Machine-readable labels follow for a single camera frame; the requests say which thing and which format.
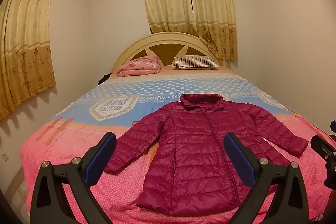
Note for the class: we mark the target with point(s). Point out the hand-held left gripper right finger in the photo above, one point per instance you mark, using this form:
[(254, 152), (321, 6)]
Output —
[(240, 158)]

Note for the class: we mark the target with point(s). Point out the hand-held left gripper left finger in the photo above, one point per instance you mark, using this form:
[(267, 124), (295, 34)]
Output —
[(101, 158)]

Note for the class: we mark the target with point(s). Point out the magenta puffer jacket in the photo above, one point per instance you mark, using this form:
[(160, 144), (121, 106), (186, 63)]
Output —
[(194, 140)]

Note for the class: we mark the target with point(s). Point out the bed with pink blue bedspread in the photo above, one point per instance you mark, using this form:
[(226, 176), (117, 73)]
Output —
[(118, 98)]

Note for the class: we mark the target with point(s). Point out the dark cloth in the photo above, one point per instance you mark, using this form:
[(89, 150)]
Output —
[(103, 79)]

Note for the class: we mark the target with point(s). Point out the pink folded blanket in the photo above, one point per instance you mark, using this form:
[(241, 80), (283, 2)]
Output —
[(139, 66)]

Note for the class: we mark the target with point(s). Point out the striped pillow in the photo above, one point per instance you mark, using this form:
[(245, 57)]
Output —
[(195, 61)]

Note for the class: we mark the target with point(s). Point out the pink bed sheet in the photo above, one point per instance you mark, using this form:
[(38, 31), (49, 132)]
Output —
[(165, 71)]

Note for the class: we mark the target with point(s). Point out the cream wooden headboard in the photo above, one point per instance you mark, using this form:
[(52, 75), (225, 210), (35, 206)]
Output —
[(168, 49)]

